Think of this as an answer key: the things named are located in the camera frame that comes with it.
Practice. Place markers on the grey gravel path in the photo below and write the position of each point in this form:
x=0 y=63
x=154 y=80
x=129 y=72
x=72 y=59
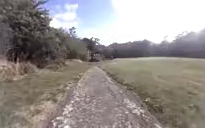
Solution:
x=100 y=103

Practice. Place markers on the open grass meadow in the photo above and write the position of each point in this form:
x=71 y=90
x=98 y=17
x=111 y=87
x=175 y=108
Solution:
x=170 y=83

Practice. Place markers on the distant line of trees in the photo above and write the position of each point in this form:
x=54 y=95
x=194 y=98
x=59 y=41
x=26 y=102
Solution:
x=176 y=48

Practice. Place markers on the grass verge beside wood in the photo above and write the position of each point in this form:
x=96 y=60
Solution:
x=26 y=95

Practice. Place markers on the dense wood of trees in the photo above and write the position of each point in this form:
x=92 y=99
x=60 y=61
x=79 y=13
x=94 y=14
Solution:
x=26 y=33

